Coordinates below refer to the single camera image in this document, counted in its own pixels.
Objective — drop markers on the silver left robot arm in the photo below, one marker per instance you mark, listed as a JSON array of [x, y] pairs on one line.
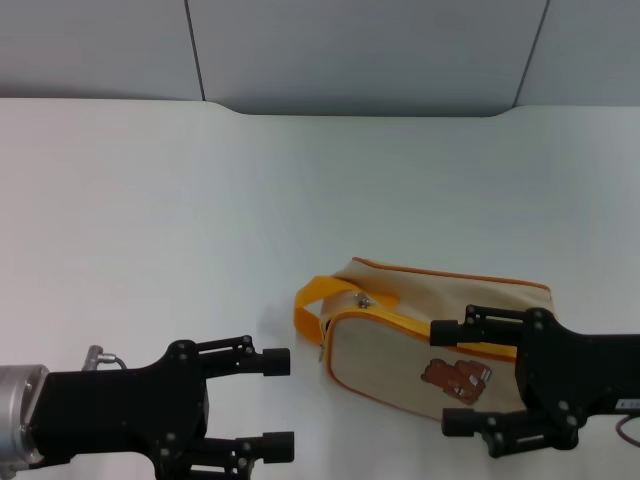
[[15, 415]]

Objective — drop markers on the beige bag with yellow zipper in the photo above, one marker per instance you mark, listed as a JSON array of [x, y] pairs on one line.
[[380, 350]]

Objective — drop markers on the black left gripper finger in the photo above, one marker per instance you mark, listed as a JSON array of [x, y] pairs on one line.
[[275, 446], [275, 362]]

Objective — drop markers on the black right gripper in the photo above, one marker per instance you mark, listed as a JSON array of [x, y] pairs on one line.
[[575, 370]]

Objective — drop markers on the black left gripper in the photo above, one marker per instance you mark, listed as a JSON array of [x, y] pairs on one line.
[[115, 410]]

